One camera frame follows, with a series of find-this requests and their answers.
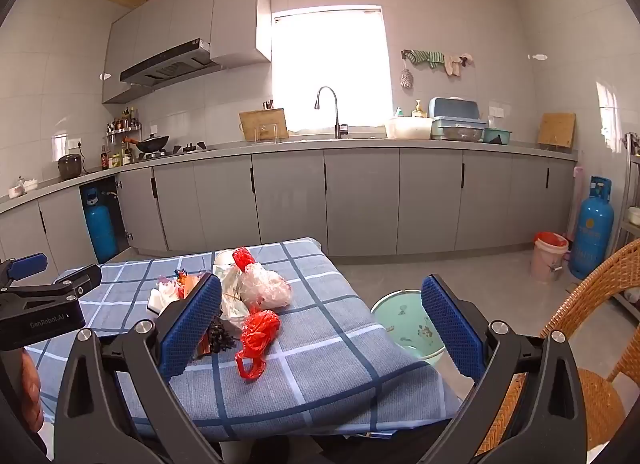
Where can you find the green waste bin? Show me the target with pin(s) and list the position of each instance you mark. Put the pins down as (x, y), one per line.
(400, 316)

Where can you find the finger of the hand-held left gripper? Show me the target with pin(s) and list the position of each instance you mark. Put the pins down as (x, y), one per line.
(29, 266)
(80, 284)

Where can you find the red pompom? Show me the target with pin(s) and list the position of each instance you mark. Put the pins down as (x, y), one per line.
(243, 259)

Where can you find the white crumpled plastic bag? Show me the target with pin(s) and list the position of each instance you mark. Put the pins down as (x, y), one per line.
(232, 299)

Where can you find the black mesh clump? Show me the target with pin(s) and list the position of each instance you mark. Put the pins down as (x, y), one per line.
(220, 339)

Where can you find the grey base cabinets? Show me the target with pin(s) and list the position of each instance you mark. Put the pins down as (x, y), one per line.
(360, 199)

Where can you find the blue gas cylinder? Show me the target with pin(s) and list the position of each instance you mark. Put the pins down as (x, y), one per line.
(100, 234)
(590, 239)

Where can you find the wicker chair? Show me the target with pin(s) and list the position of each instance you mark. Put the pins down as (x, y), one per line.
(600, 394)

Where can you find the clear plastic bag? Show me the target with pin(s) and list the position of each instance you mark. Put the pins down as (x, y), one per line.
(267, 289)

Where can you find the green striped cloth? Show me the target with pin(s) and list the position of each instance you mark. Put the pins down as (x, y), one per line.
(425, 58)

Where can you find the range hood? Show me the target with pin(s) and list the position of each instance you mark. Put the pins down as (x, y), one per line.
(165, 66)

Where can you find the pink bucket with red bag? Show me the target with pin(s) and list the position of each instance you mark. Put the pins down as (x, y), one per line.
(547, 264)

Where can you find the grey wall cabinets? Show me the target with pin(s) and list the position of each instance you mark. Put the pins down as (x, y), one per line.
(235, 14)

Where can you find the hanging scrubber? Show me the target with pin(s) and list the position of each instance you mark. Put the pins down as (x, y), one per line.
(406, 78)

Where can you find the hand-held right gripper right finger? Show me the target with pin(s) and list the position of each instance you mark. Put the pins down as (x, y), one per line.
(450, 329)

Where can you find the orange blue wrapper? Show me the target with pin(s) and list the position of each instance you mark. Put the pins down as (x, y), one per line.
(186, 281)

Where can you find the person's left hand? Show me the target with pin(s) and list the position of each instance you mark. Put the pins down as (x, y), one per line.
(31, 384)

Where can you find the window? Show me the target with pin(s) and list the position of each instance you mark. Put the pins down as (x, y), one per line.
(330, 69)

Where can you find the blue dish rack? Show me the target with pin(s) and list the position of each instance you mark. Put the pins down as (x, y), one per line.
(452, 109)

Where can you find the wall outlet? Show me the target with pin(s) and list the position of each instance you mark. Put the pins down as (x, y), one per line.
(73, 144)

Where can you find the spice rack with bottles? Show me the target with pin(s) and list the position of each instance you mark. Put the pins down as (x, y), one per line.
(124, 126)

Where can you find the white crumpled paper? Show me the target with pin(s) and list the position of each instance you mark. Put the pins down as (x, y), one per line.
(161, 305)

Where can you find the steel kitchen faucet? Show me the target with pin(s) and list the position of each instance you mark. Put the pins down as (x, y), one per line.
(337, 119)

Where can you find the blue checked tablecloth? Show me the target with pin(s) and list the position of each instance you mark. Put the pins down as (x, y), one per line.
(310, 344)

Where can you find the dark sauce bottle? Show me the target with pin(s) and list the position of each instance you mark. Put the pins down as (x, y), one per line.
(104, 159)

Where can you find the green basin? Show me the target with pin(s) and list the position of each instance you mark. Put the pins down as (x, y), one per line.
(497, 135)

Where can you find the beige gloves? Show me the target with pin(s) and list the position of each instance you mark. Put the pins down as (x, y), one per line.
(454, 64)

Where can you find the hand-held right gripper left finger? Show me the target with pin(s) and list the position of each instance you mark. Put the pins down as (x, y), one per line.
(192, 326)

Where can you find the gas stove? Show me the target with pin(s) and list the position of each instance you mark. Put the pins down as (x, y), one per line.
(187, 149)

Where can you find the yellow soap bottle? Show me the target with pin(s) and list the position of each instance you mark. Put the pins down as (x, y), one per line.
(419, 110)

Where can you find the white plastic tub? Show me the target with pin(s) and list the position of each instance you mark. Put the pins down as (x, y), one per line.
(410, 128)

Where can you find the knife holder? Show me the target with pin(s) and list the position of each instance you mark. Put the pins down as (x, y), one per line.
(268, 104)

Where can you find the white cup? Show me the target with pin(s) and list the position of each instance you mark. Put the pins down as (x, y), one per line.
(224, 259)

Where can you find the wooden cutting board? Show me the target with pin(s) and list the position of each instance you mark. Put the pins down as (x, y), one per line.
(260, 121)
(557, 129)

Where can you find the black wok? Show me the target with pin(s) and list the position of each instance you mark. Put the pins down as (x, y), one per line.
(152, 143)

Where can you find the red plastic bag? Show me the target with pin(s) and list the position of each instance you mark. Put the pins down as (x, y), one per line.
(257, 336)

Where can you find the dark rice cooker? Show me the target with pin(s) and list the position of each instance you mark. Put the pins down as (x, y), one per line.
(70, 167)

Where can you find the metal shelf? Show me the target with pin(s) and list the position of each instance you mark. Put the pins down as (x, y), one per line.
(629, 224)

